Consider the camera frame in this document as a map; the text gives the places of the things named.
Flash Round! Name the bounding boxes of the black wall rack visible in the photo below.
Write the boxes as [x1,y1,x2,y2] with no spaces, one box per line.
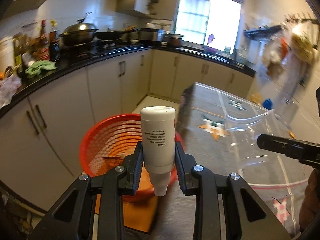
[244,25,282,40]

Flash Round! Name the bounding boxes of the black kitchen countertop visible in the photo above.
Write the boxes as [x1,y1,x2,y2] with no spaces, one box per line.
[0,44,257,118]

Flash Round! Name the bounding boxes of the white plastic bag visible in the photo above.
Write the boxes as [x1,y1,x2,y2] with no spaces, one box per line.
[0,75,23,107]

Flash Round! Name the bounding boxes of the red label sauce bottle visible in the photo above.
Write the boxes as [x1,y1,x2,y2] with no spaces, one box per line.
[37,20,50,60]

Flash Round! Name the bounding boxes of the beige wall cabinet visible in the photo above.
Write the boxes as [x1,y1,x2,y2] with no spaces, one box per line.
[117,0,180,20]

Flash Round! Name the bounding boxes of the beige kitchen cabinets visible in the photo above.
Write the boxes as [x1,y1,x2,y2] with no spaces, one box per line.
[0,49,253,213]

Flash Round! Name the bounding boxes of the kitchen window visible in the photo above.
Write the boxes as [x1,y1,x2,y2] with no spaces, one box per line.
[175,0,244,55]

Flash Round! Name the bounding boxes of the orange stool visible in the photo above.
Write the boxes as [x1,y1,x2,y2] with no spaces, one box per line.
[95,192,160,233]

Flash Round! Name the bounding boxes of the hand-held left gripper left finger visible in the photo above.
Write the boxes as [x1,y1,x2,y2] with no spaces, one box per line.
[29,141,144,240]

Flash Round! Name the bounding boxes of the dark cooking pot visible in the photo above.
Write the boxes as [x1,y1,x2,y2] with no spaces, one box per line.
[165,33,184,48]

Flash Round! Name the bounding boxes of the red plastic basket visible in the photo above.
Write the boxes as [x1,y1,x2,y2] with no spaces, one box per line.
[79,113,185,203]

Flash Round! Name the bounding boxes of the black wall hook rail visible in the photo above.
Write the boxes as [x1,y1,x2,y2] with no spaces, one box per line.
[285,14,320,25]

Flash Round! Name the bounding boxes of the green cloth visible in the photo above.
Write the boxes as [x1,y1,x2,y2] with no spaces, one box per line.
[25,60,57,78]

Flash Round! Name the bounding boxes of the clear plastic packaging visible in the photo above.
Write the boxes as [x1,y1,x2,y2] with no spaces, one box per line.
[224,102,310,235]

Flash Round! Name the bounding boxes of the person's right forearm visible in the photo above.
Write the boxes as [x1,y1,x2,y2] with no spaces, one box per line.
[299,169,320,233]

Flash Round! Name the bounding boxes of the lidded steel wok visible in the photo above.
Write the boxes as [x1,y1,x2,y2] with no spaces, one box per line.
[59,12,99,47]

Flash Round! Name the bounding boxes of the black wok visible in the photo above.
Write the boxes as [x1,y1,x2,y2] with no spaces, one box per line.
[96,26,138,40]

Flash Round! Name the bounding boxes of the black gas stove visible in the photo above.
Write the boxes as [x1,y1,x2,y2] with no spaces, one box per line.
[60,40,140,55]

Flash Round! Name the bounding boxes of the white spray bottle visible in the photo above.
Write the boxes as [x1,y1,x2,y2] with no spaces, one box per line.
[140,106,176,197]

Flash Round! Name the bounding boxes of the steel rice cooker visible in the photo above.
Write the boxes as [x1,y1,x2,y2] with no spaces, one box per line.
[139,24,164,43]

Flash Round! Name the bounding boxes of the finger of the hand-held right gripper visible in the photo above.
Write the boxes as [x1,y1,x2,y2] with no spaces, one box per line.
[257,134,320,167]

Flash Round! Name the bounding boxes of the hanging white plastic bags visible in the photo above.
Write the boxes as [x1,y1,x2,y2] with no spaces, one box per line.
[261,37,293,78]

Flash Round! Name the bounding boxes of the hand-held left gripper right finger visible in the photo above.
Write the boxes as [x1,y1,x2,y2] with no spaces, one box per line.
[175,141,292,240]

